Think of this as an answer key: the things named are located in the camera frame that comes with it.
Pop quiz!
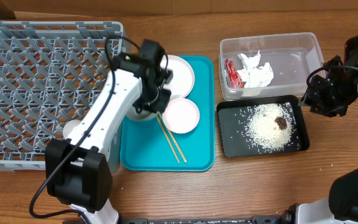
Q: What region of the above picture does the grey shallow bowl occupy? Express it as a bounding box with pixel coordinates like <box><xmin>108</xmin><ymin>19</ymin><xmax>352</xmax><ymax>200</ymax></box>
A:
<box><xmin>126</xmin><ymin>106</ymin><xmax>157</xmax><ymax>121</ymax></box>

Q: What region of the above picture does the brown food chunk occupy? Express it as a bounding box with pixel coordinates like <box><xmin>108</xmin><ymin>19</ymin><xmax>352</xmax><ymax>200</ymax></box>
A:
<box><xmin>275</xmin><ymin>117</ymin><xmax>288</xmax><ymax>130</ymax></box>

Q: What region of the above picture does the pile of white rice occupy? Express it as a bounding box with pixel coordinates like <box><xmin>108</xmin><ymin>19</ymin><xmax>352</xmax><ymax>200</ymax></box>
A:
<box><xmin>231</xmin><ymin>103</ymin><xmax>301</xmax><ymax>155</ymax></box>

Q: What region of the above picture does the white napkin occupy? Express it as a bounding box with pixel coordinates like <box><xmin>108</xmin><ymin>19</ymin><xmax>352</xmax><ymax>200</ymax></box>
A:
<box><xmin>237</xmin><ymin>51</ymin><xmax>274</xmax><ymax>88</ymax></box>

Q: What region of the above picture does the red snack wrapper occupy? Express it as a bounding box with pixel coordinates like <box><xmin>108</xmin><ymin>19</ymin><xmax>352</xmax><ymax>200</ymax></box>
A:
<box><xmin>224</xmin><ymin>58</ymin><xmax>244</xmax><ymax>89</ymax></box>

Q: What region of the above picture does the white paper cup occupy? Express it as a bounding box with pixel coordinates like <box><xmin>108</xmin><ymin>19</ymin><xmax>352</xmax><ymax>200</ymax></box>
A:
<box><xmin>63</xmin><ymin>119</ymin><xmax>81</xmax><ymax>138</ymax></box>

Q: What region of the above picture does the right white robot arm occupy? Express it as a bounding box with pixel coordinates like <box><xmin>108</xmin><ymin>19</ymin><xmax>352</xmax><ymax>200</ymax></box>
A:
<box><xmin>280</xmin><ymin>35</ymin><xmax>358</xmax><ymax>224</ymax></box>

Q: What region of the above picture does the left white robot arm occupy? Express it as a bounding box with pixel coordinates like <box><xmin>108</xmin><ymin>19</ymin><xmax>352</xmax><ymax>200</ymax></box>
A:
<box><xmin>29</xmin><ymin>39</ymin><xmax>173</xmax><ymax>223</ymax></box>

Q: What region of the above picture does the clear plastic waste bin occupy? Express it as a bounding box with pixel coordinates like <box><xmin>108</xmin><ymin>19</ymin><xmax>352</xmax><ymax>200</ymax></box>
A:
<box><xmin>219</xmin><ymin>32</ymin><xmax>324</xmax><ymax>101</ymax></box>

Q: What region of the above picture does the large white round plate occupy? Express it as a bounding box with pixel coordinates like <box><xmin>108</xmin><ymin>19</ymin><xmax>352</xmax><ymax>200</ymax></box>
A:
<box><xmin>164</xmin><ymin>55</ymin><xmax>195</xmax><ymax>101</ymax></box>

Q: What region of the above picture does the right wooden chopstick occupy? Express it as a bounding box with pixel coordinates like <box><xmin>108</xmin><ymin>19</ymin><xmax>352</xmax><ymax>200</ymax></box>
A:
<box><xmin>163</xmin><ymin>124</ymin><xmax>188</xmax><ymax>163</ymax></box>

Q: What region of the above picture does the wooden chopstick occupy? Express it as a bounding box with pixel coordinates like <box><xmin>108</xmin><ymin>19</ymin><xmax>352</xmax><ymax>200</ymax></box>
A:
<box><xmin>156</xmin><ymin>112</ymin><xmax>180</xmax><ymax>163</ymax></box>
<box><xmin>163</xmin><ymin>124</ymin><xmax>188</xmax><ymax>163</ymax></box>

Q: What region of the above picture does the left wooden chopstick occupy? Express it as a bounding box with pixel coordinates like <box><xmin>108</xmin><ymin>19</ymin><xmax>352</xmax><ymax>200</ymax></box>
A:
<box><xmin>156</xmin><ymin>112</ymin><xmax>180</xmax><ymax>163</ymax></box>

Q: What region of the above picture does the teal plastic serving tray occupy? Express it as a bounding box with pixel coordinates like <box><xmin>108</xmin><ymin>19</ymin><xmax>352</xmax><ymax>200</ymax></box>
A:
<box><xmin>120</xmin><ymin>55</ymin><xmax>215</xmax><ymax>172</ymax></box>

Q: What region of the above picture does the black rectangular tray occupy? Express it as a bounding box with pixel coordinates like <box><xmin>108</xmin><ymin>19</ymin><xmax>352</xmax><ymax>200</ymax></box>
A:
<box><xmin>216</xmin><ymin>95</ymin><xmax>310</xmax><ymax>157</ymax></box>

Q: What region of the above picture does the grey plastic dish rack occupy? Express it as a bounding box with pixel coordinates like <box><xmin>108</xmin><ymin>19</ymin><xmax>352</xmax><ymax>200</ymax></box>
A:
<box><xmin>0</xmin><ymin>21</ymin><xmax>131</xmax><ymax>171</ymax></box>

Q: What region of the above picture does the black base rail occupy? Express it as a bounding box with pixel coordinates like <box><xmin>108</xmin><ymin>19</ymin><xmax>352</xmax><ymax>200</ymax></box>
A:
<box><xmin>118</xmin><ymin>215</ymin><xmax>287</xmax><ymax>224</ymax></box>

